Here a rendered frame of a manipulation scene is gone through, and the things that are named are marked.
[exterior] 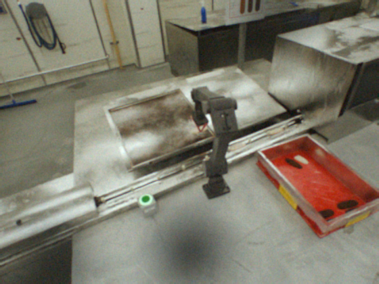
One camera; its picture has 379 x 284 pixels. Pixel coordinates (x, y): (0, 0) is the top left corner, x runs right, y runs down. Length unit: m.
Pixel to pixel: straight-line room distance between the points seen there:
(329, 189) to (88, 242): 1.11
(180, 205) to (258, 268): 0.42
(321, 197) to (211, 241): 0.55
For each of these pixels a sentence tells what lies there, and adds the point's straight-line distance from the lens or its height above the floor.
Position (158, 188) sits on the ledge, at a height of 0.86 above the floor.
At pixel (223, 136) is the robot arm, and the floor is 1.26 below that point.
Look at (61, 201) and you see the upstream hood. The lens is 1.24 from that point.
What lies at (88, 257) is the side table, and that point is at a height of 0.82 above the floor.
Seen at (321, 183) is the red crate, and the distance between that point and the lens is 1.34.
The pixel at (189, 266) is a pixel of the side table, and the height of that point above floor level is 0.82.
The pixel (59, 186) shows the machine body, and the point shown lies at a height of 0.82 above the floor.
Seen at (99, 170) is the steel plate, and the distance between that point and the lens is 1.44.
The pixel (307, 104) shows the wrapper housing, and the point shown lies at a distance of 1.57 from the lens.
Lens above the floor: 1.77
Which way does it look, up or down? 40 degrees down
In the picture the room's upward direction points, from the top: 5 degrees counter-clockwise
